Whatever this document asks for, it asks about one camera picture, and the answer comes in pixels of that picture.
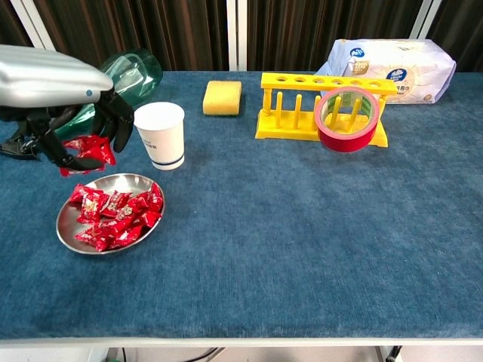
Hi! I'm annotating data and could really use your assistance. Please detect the green plastic spray bottle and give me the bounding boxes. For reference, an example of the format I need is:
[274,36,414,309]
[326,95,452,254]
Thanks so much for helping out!
[0,48,164,161]

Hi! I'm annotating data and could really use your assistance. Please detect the tissue pack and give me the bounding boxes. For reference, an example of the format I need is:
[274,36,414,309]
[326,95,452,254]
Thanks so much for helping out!
[315,38,457,106]

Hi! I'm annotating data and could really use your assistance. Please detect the yellow sponge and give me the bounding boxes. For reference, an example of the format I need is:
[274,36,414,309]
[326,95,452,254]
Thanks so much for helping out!
[202,80,242,117]

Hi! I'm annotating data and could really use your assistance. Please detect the red tape roll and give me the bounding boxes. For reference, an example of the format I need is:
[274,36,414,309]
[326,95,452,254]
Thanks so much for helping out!
[315,86,380,154]

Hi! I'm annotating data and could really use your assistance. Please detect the blue table cloth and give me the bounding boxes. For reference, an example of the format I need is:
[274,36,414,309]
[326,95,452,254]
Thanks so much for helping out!
[0,70,483,339]

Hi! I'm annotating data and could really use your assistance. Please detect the white paper cup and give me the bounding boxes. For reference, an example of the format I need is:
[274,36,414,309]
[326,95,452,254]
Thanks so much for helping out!
[133,101,186,171]

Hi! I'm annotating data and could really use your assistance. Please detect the white frame post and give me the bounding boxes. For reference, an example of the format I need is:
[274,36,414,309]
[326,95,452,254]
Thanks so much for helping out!
[409,0,442,41]
[226,0,249,72]
[9,0,57,56]

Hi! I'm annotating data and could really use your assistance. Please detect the dark pleated curtain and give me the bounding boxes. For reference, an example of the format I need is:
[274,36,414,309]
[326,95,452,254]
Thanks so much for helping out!
[0,0,42,50]
[426,0,483,72]
[247,0,427,72]
[33,0,230,72]

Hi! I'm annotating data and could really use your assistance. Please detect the round steel plate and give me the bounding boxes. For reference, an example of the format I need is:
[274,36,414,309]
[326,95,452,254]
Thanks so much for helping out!
[55,173,166,256]

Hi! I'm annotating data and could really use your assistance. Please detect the yellow test tube rack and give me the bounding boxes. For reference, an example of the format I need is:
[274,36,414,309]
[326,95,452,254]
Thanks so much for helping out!
[254,72,398,149]

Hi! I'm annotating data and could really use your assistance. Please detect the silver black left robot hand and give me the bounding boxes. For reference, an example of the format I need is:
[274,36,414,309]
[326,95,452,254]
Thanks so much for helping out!
[0,44,136,171]

